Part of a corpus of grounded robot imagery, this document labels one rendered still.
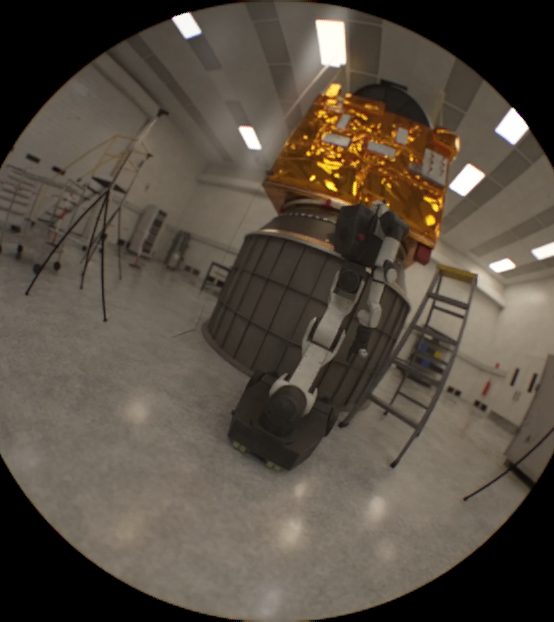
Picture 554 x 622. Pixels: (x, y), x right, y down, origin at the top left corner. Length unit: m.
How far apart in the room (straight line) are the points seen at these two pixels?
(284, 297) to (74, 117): 7.63
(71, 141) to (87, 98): 1.39
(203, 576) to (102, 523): 0.28
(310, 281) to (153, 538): 1.71
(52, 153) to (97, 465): 7.43
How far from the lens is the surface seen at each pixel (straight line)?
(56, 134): 7.75
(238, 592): 0.72
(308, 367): 1.10
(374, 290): 1.15
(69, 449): 0.85
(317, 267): 1.71
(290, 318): 1.69
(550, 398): 3.43
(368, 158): 2.65
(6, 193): 4.39
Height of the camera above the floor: 0.67
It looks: 4 degrees down
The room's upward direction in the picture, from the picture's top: 24 degrees clockwise
